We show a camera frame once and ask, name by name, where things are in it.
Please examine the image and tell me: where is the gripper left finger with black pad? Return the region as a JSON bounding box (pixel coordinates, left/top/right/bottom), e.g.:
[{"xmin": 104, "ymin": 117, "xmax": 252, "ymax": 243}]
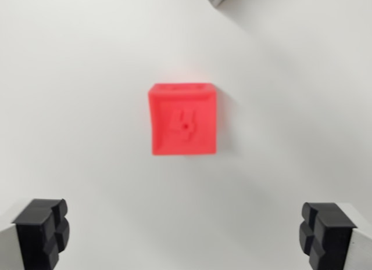
[{"xmin": 0, "ymin": 198, "xmax": 71, "ymax": 270}]

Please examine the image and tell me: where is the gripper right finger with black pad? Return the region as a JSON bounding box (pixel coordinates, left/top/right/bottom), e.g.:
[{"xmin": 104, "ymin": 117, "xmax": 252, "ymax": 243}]
[{"xmin": 298, "ymin": 202, "xmax": 372, "ymax": 270}]

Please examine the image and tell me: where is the red cube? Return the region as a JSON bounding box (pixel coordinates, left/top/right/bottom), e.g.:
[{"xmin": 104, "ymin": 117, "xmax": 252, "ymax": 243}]
[{"xmin": 147, "ymin": 82, "xmax": 219, "ymax": 157}]

